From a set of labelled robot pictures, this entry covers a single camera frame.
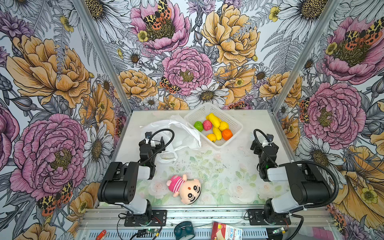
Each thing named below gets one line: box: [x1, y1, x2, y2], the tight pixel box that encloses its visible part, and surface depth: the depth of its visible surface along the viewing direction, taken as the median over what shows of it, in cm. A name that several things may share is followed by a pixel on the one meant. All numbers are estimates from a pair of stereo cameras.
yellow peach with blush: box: [207, 133, 217, 142], surface depth 102 cm
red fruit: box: [203, 120, 213, 131], surface depth 108 cm
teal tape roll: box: [174, 221, 195, 240], surface depth 66 cm
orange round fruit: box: [222, 129, 233, 141], surface depth 104 cm
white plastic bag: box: [140, 115, 202, 163], surface depth 90 cm
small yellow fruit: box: [206, 113, 221, 128], surface depth 107 cm
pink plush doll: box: [166, 174, 202, 205], surface depth 79 cm
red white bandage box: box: [211, 222, 243, 240], surface depth 69 cm
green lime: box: [193, 120, 204, 132], surface depth 107 cm
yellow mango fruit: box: [213, 127, 222, 141], surface depth 105 cm
